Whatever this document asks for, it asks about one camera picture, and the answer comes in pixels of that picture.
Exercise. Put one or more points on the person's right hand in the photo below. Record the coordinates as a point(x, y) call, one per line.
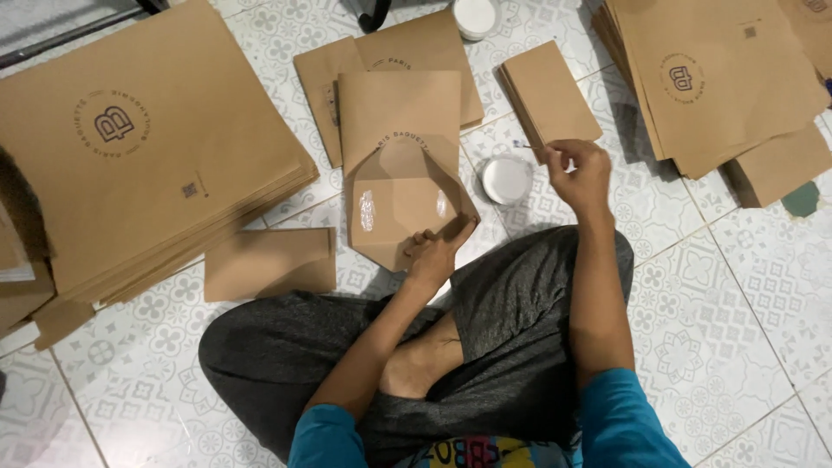
point(585, 179)

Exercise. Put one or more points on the green scrap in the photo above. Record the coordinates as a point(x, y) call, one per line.
point(801, 200)

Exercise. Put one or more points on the black object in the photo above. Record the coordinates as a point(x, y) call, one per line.
point(374, 14)

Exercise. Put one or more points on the person's bare foot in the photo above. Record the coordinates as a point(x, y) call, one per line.
point(419, 364)

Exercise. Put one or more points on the person's left hand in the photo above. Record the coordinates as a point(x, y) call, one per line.
point(434, 257)

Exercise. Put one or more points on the brown card insert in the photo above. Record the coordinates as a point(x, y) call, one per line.
point(270, 263)

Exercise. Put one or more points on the brown paper bag with glue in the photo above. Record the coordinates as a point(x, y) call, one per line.
point(400, 149)

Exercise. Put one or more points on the person's right fingers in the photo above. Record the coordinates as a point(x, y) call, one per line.
point(564, 156)

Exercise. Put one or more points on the small glue brush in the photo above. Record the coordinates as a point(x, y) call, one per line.
point(526, 145)

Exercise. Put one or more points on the slanted stack of printed brown sheets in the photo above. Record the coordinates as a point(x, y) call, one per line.
point(715, 78)

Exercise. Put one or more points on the person's blue shirt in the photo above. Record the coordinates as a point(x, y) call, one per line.
point(624, 429)

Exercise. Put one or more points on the plain brown paper pieces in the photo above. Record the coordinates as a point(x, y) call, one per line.
point(780, 166)

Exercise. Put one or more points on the pile of folded brown bags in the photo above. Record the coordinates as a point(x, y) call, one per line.
point(416, 52)

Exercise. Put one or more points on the dark metal bar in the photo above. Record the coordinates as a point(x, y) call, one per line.
point(71, 32)

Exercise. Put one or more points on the white glue lid dish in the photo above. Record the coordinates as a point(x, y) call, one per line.
point(507, 180)

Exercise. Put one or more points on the white glue tub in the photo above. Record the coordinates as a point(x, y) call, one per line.
point(476, 16)

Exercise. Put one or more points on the person's grey trousers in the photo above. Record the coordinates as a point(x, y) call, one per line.
point(520, 305)

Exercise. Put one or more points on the stack of small brown cards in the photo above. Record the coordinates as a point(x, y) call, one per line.
point(552, 97)

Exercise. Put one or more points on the large stack of printed brown sheets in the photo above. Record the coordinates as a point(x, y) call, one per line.
point(143, 149)

